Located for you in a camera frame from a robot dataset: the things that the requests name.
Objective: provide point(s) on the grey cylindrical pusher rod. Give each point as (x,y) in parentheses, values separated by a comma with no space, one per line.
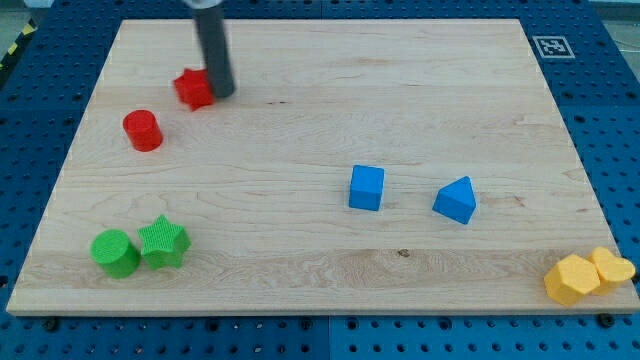
(209,21)

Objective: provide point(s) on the red star block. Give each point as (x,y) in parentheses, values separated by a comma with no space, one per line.
(193,89)

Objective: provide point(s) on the blue pentagon block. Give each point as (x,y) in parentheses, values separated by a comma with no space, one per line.
(456,201)

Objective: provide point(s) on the green cylinder block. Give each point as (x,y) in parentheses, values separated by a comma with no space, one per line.
(113,251)

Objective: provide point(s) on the silver rod mount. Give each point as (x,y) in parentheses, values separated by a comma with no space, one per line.
(202,4)

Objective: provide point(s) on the green star block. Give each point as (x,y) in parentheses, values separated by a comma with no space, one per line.
(163,243)

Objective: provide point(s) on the red cylinder block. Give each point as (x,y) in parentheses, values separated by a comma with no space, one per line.
(143,131)

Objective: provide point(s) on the yellow heart block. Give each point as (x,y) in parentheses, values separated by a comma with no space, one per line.
(612,270)

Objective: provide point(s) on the yellow hexagon block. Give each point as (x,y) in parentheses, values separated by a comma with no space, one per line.
(571,279)

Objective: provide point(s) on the blue cube block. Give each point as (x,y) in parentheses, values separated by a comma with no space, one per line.
(366,187)

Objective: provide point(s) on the white fiducial marker tag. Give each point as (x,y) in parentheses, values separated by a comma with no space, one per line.
(553,47)

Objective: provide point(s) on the wooden board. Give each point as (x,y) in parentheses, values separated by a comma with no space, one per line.
(260,181)

